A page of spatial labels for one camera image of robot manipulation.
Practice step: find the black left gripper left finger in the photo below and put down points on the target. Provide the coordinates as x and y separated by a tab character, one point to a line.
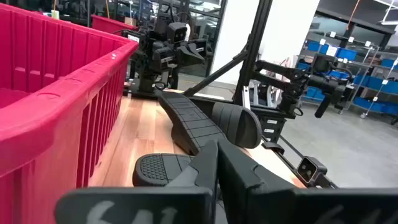
140	205

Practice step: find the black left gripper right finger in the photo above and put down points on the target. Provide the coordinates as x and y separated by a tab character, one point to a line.
280	205

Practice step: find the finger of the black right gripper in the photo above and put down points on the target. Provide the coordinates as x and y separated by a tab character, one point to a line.
163	60
194	53

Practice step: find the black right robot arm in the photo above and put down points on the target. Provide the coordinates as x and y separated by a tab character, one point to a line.
146	79

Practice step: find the red plastic bin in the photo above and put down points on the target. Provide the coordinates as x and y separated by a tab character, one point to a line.
62	93
105	24

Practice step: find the blue storage bin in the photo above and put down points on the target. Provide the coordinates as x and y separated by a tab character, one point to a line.
347	54
368	104
390	63
391	109
368	83
390	87
311	92
317	47

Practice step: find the black table clamp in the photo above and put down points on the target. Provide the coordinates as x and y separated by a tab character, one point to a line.
273	147

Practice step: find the black labelled control box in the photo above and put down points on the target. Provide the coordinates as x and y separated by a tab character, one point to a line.
273	124

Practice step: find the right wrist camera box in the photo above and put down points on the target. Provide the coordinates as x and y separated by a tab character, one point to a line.
178	32

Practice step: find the small black camera box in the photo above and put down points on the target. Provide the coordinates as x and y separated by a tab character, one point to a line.
311	170

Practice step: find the black aluminium rig frame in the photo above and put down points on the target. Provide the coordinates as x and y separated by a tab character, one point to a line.
253	46

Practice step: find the white bracket strip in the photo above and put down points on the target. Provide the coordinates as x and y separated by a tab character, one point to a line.
246	98

